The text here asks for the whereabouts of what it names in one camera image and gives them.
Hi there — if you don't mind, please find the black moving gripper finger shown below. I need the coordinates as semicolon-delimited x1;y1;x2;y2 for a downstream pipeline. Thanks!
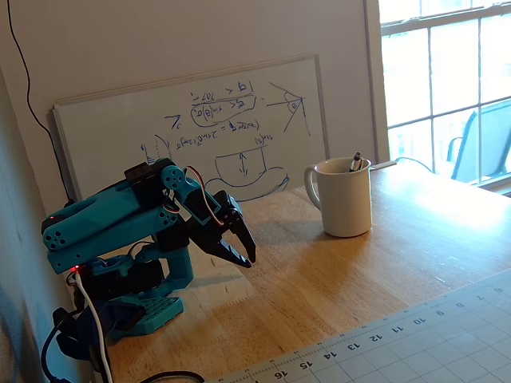
228;207;257;265

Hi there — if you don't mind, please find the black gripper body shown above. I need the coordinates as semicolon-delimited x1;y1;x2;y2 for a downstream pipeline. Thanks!
186;190;244;241

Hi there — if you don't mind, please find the teal robot base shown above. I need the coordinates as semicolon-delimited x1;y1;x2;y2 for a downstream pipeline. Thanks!
67;255;186;341

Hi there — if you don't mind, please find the thin black wall cable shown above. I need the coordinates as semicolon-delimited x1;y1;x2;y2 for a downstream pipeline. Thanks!
6;0;76;205

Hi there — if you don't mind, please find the white ceramic mug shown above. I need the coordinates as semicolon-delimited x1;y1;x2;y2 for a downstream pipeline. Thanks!
303;156;373;239

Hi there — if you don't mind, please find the dark blue table clamp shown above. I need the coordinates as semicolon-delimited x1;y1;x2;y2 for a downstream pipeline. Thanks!
53;301;147;360

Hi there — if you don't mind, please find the red white servo wire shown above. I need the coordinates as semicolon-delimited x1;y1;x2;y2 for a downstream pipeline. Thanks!
162;164;232;229

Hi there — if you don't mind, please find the grey gridded cutting mat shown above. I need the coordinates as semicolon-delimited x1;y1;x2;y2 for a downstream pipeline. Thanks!
207;267;511;383

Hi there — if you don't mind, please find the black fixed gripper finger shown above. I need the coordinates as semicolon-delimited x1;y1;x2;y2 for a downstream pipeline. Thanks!
198;234;253;269

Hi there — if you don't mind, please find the black cable loop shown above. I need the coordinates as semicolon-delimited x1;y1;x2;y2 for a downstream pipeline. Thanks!
138;370;205;383

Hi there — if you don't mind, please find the dark patio chair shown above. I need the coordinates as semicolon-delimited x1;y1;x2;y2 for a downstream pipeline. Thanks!
446;99;511;185

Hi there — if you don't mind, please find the whiteboard with blue writing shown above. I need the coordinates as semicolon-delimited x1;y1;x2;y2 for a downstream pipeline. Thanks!
53;54;331;205

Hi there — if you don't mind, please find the white usb cable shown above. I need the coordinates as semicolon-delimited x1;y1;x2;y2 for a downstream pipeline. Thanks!
74;274;115;383

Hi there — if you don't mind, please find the white framed window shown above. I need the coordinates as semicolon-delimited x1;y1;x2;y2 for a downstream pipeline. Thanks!
363;0;511;197

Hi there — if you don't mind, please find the thin white table cable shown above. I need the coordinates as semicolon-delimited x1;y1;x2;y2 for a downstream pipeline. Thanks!
370;156;435;173

